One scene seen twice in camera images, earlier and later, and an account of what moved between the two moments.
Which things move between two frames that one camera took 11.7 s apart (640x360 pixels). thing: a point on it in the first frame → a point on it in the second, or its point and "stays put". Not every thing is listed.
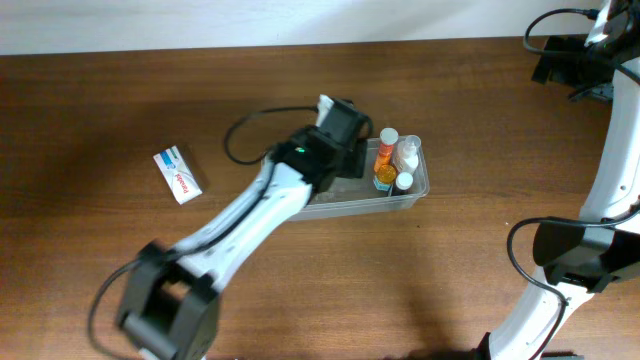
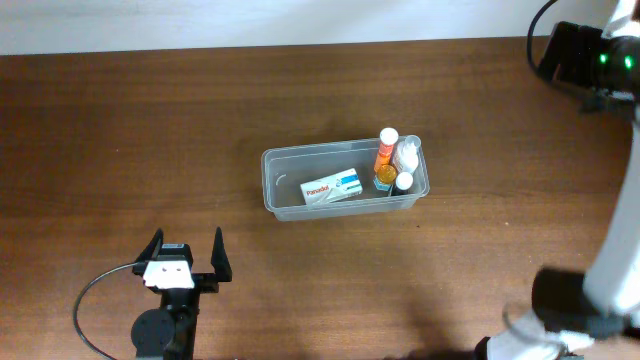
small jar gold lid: [386, 175] stays put
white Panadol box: [178, 175] → [332, 188]
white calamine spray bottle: [406, 154] stays put
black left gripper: [355, 160] → [210, 282]
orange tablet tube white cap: [388, 137] stays put
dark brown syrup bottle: [403, 184] stays put
